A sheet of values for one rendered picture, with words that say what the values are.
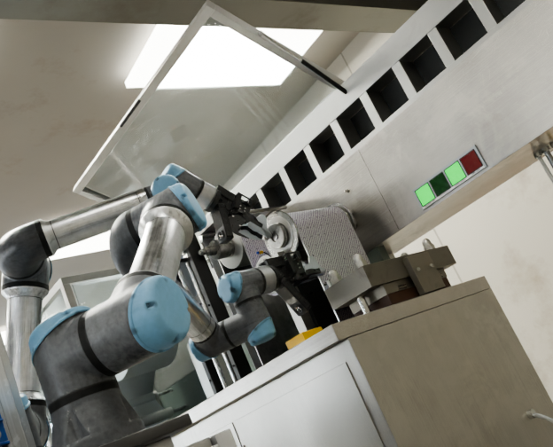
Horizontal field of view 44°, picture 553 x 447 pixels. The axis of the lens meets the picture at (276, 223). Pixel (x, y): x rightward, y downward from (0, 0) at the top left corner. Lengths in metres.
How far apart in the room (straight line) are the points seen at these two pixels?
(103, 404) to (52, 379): 0.09
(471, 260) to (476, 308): 2.64
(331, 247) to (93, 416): 1.10
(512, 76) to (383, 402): 0.92
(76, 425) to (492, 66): 1.39
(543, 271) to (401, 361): 2.76
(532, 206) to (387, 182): 2.22
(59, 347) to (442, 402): 0.92
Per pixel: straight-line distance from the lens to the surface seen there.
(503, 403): 1.88
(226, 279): 1.72
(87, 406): 1.14
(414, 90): 2.10
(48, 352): 1.17
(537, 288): 4.37
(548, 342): 4.44
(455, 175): 2.01
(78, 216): 1.74
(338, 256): 2.04
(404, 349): 1.66
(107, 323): 1.11
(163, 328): 1.09
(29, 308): 1.83
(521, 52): 1.93
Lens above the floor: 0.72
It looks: 16 degrees up
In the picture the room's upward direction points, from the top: 24 degrees counter-clockwise
